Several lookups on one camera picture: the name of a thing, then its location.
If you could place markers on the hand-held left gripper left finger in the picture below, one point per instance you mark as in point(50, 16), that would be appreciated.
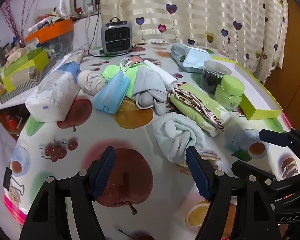
point(105, 170)

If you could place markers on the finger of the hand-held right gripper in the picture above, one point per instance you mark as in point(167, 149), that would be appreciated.
point(275, 137)
point(247, 168)

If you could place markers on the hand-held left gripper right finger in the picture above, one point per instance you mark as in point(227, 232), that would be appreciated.
point(197, 172)

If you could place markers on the white box green edges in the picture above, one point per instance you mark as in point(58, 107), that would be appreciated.
point(260, 90)

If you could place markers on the light blue towel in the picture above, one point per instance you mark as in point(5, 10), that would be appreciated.
point(170, 130)

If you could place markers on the green towel striped trim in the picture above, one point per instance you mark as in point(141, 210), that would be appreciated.
point(202, 110)

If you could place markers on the blue face mask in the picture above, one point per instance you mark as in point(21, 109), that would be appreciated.
point(110, 95)

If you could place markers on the beige sock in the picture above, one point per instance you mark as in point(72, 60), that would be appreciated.
point(90, 82)

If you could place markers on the grey socks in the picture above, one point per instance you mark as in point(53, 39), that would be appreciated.
point(147, 85)

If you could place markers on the green cloth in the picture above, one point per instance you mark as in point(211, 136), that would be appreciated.
point(110, 71)

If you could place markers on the white cloth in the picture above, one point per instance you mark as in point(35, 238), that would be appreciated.
point(162, 72)

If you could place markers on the clear packet pink contents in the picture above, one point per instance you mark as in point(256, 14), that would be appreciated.
point(135, 60)

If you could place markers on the fruit print tablecloth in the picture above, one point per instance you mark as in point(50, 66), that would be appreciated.
point(90, 135)

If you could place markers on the green jar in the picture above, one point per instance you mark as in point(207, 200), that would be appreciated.
point(230, 92)

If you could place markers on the dark jar clear lid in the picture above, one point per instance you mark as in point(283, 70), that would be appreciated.
point(212, 80)

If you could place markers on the brown wooden cabinet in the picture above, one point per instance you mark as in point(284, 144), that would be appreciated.
point(297, 55)

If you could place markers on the white blue tissue pack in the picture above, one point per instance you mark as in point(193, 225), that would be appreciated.
point(52, 95)

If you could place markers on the black binder clip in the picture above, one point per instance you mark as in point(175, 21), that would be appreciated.
point(7, 177)

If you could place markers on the light blue plastic package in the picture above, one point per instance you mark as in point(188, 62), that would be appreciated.
point(197, 60)

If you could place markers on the chevron pattern box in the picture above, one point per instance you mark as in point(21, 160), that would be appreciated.
point(27, 86)

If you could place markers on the white side shelf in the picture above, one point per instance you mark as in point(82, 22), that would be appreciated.
point(7, 105)

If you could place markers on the wet wipes pack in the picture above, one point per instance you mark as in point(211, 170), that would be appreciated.
point(176, 52)

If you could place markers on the lime green cardboard box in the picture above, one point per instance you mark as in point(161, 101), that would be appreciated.
point(25, 66)

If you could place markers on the grey space heater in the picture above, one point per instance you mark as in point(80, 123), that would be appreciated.
point(116, 37)

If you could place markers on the clear plastic box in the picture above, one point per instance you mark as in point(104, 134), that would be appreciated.
point(63, 42)

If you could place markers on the heart print curtain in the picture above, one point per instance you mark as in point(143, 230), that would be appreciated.
point(202, 10)

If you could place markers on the orange box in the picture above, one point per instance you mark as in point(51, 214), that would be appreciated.
point(52, 30)

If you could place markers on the pile of assorted packets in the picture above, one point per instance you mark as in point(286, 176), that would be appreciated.
point(50, 17)

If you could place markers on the purple flower branches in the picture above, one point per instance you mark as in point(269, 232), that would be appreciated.
point(13, 27)

